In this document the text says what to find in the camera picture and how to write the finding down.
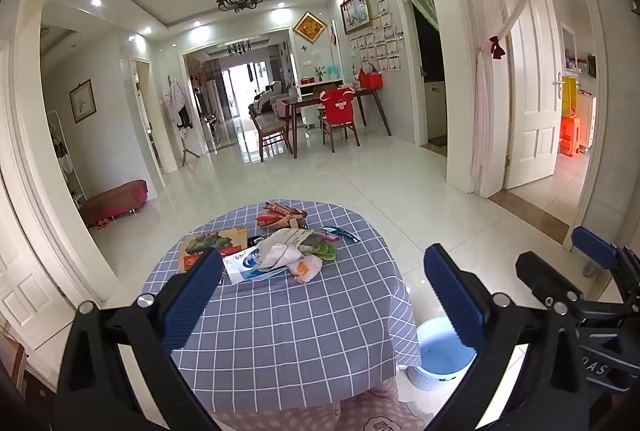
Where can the white and blue tissue packet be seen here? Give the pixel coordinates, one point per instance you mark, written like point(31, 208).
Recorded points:
point(241, 267)

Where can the light blue plastic bin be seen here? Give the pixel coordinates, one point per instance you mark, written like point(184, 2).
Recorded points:
point(440, 361)

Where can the round table, grey checked tablecloth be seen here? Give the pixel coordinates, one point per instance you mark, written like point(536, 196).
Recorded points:
point(300, 336)

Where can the red bow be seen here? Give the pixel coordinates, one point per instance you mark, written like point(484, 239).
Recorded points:
point(497, 48)

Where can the crumpled white paper bag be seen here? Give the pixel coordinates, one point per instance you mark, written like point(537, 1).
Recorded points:
point(287, 243)

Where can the grey sofa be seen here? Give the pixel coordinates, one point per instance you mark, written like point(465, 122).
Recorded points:
point(267, 98)

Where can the white shelf rack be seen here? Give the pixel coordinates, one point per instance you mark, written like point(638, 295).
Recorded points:
point(65, 156)

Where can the wooden chair with red cover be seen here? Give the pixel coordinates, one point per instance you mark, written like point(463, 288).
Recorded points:
point(339, 108)

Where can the orange plastic stool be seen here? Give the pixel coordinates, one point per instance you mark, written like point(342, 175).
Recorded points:
point(570, 136)

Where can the orange slippers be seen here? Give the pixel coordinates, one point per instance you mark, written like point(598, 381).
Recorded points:
point(103, 224)

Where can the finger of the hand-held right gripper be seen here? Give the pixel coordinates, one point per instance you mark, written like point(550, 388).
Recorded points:
point(595, 247)
point(542, 272)

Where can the red snack packet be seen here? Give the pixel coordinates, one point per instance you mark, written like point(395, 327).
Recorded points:
point(280, 214)

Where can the blue and white wrapper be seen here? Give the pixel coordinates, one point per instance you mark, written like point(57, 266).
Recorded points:
point(341, 234)

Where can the framed wall picture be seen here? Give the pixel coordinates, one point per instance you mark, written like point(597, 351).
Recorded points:
point(82, 101)

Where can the red gift bag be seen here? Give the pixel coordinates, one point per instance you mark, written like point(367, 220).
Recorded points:
point(371, 78)

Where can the white panel door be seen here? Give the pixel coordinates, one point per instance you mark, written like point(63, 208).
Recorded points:
point(532, 111)

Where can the wooden dining table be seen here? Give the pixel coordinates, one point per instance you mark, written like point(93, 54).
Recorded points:
point(370, 96)

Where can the pink checked cloth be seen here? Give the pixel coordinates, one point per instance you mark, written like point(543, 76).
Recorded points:
point(310, 416)

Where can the pink bench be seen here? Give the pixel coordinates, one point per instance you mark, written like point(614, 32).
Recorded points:
point(112, 203)

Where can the green wrapper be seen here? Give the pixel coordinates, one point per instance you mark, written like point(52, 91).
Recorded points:
point(326, 252)

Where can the small black chandelier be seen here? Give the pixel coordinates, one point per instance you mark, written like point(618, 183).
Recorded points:
point(239, 48)

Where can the cardboard box with green picture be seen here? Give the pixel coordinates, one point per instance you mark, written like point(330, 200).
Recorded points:
point(210, 243)

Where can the white cabinet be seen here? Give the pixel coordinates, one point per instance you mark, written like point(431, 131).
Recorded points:
point(436, 108)

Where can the orange and white wrapper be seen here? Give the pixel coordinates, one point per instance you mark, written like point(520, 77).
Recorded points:
point(306, 269)

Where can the red and gold diamond decoration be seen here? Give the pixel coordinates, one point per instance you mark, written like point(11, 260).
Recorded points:
point(310, 27)

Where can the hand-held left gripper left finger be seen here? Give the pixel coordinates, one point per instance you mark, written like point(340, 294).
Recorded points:
point(192, 298)

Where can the framed painting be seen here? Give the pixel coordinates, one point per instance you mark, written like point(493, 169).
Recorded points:
point(356, 12)

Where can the row of wall certificates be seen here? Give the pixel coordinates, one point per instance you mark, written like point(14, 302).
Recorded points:
point(377, 43)

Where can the coat stand with clothes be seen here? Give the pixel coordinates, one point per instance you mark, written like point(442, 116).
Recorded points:
point(176, 103)

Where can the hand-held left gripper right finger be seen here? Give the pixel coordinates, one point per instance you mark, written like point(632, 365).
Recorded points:
point(455, 298)

